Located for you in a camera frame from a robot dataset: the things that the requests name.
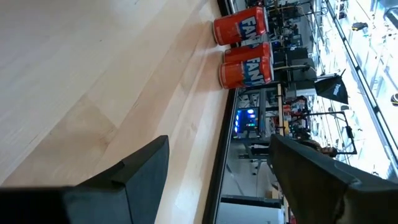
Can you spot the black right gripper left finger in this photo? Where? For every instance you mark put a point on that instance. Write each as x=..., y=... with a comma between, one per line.
x=140, y=186

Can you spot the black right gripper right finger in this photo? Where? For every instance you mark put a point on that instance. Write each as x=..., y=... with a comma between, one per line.
x=311, y=186

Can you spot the red Fanta soda can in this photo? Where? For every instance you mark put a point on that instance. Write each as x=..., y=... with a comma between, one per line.
x=236, y=74
x=242, y=53
x=236, y=26

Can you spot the person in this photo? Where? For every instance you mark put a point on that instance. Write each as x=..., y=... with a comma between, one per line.
x=326, y=151

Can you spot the black light stand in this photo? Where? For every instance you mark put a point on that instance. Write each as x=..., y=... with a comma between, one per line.
x=349, y=132

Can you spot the black photo softbox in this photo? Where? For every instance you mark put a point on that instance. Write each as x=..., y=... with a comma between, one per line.
x=334, y=90

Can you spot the black aluminium table frame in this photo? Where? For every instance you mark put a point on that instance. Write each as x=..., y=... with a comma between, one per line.
x=221, y=155

